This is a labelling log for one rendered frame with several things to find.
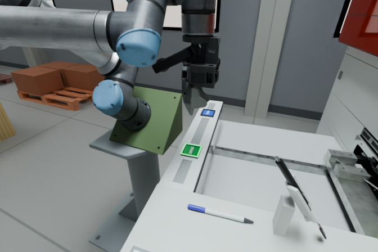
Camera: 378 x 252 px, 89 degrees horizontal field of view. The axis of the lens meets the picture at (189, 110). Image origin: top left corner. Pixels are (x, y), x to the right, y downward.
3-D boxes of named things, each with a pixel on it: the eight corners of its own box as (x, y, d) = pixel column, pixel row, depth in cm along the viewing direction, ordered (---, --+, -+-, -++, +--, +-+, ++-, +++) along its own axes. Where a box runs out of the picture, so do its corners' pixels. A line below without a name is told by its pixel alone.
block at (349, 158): (350, 158, 69) (354, 152, 68) (355, 165, 67) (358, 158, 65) (325, 154, 72) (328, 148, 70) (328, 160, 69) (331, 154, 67)
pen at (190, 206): (253, 218, 40) (188, 202, 43) (253, 223, 39) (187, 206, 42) (252, 221, 40) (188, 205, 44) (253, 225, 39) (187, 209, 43)
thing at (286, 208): (301, 225, 39) (323, 179, 33) (306, 245, 36) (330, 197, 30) (270, 217, 41) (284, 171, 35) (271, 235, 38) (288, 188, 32)
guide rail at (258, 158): (352, 177, 70) (355, 171, 68) (355, 181, 68) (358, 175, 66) (215, 151, 82) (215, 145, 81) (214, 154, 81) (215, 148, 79)
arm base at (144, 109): (117, 127, 90) (103, 121, 81) (128, 97, 94) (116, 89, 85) (145, 133, 85) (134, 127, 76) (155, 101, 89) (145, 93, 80)
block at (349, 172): (361, 175, 63) (365, 168, 61) (366, 183, 60) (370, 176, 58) (333, 170, 65) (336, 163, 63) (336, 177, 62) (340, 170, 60)
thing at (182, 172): (220, 125, 100) (223, 101, 94) (192, 228, 54) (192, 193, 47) (203, 122, 103) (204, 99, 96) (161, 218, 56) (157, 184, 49)
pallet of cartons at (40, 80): (113, 91, 357) (108, 66, 335) (71, 112, 286) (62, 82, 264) (65, 82, 401) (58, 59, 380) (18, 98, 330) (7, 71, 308)
